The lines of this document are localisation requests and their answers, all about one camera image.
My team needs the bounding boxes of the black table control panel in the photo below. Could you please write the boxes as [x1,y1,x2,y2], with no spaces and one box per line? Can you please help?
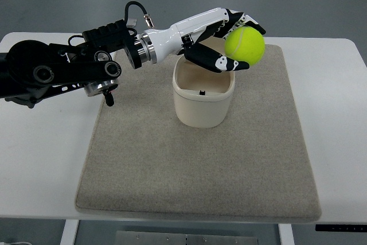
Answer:
[315,224,367,233]

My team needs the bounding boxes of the white table leg left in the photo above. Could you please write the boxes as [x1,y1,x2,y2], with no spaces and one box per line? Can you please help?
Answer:
[60,219,79,245]

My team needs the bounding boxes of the yellow tennis ball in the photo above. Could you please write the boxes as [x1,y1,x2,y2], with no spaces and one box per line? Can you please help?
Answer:
[224,26,265,65]

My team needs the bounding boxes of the white table leg right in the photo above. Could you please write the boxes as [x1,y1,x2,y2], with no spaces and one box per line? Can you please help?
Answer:
[278,224,295,245]

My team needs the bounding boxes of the metal plate under table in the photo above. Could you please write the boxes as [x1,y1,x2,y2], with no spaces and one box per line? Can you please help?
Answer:
[114,231,259,245]

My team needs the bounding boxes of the beige lidded bin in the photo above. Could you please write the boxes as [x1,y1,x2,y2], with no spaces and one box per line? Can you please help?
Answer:
[172,56,235,128]

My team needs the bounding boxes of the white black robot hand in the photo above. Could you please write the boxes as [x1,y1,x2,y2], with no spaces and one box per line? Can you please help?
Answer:
[138,7,266,73]

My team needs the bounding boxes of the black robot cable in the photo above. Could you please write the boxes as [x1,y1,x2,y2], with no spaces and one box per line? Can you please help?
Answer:
[124,1,155,29]

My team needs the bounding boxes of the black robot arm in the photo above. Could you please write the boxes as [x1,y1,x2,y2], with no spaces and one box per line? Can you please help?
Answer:
[1,20,156,108]

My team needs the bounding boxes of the white table leg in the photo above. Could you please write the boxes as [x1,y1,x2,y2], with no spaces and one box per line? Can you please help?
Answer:
[60,219,79,245]
[278,224,295,245]

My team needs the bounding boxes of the grey felt mat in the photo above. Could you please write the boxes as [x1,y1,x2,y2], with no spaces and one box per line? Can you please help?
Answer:
[75,44,322,223]

